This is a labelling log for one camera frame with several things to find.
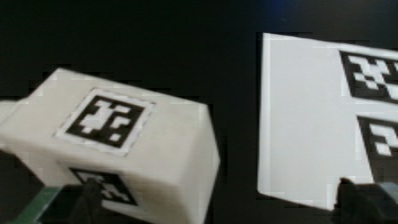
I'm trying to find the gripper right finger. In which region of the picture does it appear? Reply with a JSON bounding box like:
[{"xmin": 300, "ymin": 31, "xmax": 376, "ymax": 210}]
[{"xmin": 332, "ymin": 178, "xmax": 398, "ymax": 224}]

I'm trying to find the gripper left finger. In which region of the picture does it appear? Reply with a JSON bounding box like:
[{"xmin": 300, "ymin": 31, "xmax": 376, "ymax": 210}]
[{"xmin": 10, "ymin": 179, "xmax": 101, "ymax": 224}]

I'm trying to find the white stool leg front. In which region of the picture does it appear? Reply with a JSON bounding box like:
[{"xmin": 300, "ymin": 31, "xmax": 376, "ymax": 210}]
[{"xmin": 0, "ymin": 69, "xmax": 220, "ymax": 224}]

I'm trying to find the white marker sheet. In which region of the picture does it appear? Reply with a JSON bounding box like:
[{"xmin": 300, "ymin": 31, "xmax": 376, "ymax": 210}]
[{"xmin": 257, "ymin": 33, "xmax": 398, "ymax": 210}]

